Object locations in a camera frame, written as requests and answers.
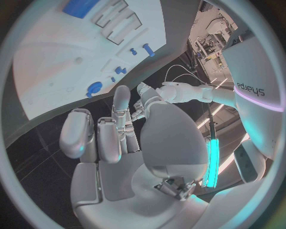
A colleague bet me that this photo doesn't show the workshop desk with equipment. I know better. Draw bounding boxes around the workshop desk with equipment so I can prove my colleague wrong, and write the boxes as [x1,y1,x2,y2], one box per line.
[194,17,238,67]

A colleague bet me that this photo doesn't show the blue cylinder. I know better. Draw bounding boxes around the blue cylinder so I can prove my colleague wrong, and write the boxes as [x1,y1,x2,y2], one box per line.
[142,43,156,58]

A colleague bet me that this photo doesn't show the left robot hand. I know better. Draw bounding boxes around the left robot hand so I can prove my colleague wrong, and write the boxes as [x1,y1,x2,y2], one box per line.
[131,99,147,123]

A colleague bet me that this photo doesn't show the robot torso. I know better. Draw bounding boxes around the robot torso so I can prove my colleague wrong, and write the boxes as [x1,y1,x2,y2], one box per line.
[220,29,286,161]

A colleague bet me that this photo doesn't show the white task board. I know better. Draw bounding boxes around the white task board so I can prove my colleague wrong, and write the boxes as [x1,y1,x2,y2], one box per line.
[12,0,168,121]

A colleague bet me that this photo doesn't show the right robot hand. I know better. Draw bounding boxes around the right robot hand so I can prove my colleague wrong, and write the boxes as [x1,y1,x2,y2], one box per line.
[59,82,211,229]

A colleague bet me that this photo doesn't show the glowing light bar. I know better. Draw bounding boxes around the glowing light bar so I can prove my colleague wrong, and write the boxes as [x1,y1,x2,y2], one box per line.
[201,136,221,188]

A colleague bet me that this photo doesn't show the white cable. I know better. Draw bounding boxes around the white cable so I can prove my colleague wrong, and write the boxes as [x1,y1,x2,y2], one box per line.
[172,73,210,85]
[165,64,212,85]

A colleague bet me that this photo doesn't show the blue gear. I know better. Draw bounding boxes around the blue gear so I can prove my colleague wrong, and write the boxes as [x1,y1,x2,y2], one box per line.
[86,81,103,99]

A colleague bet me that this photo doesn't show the large blue block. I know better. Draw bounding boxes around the large blue block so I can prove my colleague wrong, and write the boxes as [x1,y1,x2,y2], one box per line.
[62,0,102,20]

